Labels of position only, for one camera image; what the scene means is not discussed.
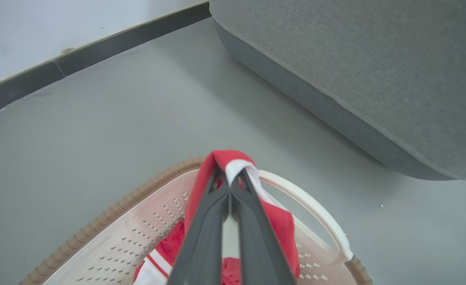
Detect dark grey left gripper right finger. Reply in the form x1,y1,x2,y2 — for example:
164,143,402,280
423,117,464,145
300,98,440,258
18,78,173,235
231,168,297,285

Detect red garment with white hem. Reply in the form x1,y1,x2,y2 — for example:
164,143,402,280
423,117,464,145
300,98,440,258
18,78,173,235
184,150,301,279

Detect cream perforated laundry basket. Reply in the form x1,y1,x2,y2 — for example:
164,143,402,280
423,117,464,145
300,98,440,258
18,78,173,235
19,156,374,285

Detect grey fabric sofa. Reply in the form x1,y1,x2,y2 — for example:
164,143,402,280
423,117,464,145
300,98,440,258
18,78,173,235
209,0,466,181

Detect black baseboard strip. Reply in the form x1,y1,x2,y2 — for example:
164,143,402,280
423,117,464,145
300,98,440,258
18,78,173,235
0,1,212,120

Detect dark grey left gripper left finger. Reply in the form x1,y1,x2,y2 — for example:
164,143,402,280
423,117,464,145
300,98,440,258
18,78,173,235
167,166,231,285

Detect red white striped shorts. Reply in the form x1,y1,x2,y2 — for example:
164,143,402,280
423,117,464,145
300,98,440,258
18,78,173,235
133,220,241,285

